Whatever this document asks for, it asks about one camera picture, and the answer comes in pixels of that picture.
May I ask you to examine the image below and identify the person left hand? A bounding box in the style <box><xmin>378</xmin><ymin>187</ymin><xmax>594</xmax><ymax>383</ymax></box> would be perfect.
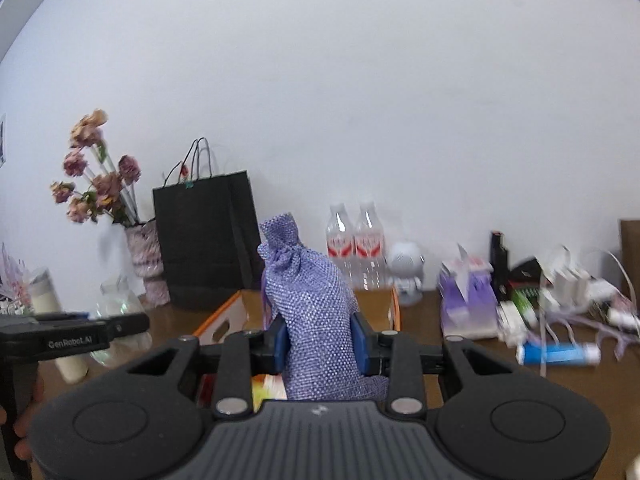
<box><xmin>13</xmin><ymin>370</ymin><xmax>44</xmax><ymax>463</ymax></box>

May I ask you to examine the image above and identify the purple tissue pack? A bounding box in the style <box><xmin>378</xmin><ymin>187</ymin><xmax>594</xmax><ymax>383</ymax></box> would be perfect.
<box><xmin>437</xmin><ymin>245</ymin><xmax>498</xmax><ymax>340</ymax></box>

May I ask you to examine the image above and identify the left clear water bottle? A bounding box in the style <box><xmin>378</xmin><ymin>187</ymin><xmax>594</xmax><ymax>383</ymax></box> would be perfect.
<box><xmin>326</xmin><ymin>204</ymin><xmax>355</xmax><ymax>287</ymax></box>

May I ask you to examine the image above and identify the pink white textured vase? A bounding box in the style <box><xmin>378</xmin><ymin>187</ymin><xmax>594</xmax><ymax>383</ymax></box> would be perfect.
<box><xmin>125</xmin><ymin>220</ymin><xmax>170</xmax><ymax>307</ymax></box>

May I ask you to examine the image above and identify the blue white tube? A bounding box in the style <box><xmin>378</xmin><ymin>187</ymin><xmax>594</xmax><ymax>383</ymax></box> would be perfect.
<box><xmin>515</xmin><ymin>342</ymin><xmax>601</xmax><ymax>366</ymax></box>

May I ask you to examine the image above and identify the red orange cardboard box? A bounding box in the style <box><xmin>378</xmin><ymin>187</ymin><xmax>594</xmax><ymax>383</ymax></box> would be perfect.
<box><xmin>193</xmin><ymin>289</ymin><xmax>401</xmax><ymax>408</ymax></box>

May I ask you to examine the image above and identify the black lipstick tube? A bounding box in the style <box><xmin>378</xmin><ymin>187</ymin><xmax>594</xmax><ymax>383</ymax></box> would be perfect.
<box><xmin>489</xmin><ymin>231</ymin><xmax>510</xmax><ymax>302</ymax></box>

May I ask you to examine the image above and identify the right clear water bottle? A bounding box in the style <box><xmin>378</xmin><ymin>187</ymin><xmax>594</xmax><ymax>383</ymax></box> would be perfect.
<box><xmin>354</xmin><ymin>202</ymin><xmax>385</xmax><ymax>290</ymax></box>

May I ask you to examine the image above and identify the white charger plug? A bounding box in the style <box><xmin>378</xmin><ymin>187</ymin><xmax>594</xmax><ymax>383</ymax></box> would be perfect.
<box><xmin>538</xmin><ymin>244</ymin><xmax>591</xmax><ymax>314</ymax></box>

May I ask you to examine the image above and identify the purple mesh drawstring pouch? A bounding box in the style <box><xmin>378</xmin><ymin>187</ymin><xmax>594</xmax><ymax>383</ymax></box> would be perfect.
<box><xmin>258</xmin><ymin>214</ymin><xmax>387</xmax><ymax>401</ymax></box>

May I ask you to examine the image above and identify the clear water bottle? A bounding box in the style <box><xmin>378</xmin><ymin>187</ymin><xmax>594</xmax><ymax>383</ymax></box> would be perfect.
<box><xmin>354</xmin><ymin>202</ymin><xmax>385</xmax><ymax>290</ymax></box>
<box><xmin>326</xmin><ymin>204</ymin><xmax>355</xmax><ymax>287</ymax></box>

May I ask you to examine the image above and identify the clear drinking glass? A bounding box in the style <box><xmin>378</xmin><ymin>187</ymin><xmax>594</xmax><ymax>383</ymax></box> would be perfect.
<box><xmin>89</xmin><ymin>275</ymin><xmax>152</xmax><ymax>366</ymax></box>

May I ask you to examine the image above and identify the cream thermos bottle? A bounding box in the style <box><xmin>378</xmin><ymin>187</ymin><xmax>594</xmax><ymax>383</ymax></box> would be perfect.
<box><xmin>27</xmin><ymin>268</ymin><xmax>88</xmax><ymax>385</ymax></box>

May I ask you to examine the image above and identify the black paper shopping bag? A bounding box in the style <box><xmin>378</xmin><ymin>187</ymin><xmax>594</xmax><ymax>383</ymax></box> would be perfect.
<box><xmin>153</xmin><ymin>136</ymin><xmax>264</xmax><ymax>310</ymax></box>

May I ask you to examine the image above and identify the green white small tube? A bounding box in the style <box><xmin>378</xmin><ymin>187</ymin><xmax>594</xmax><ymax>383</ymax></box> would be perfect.
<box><xmin>511</xmin><ymin>289</ymin><xmax>538</xmax><ymax>327</ymax></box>

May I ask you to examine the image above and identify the dried pink flower bouquet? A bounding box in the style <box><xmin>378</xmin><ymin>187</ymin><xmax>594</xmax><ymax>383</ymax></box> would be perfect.
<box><xmin>50</xmin><ymin>108</ymin><xmax>141</xmax><ymax>228</ymax></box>

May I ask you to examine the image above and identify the purple glasses frame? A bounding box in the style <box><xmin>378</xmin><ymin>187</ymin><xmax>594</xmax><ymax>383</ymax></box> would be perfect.
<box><xmin>544</xmin><ymin>312</ymin><xmax>639</xmax><ymax>362</ymax></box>

